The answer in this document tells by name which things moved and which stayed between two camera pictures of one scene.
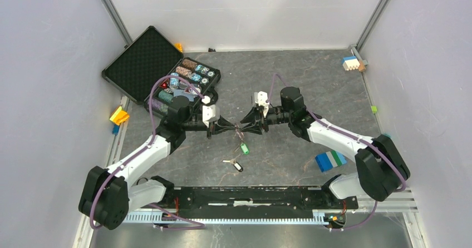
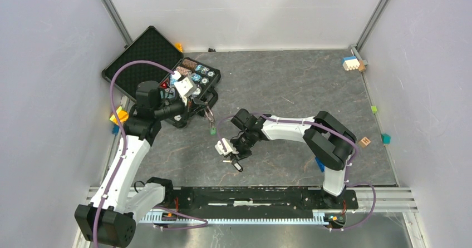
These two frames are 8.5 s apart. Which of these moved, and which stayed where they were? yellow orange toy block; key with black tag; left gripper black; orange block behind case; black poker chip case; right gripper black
Moved: left gripper black; right gripper black
Stayed: black poker chip case; yellow orange toy block; orange block behind case; key with black tag
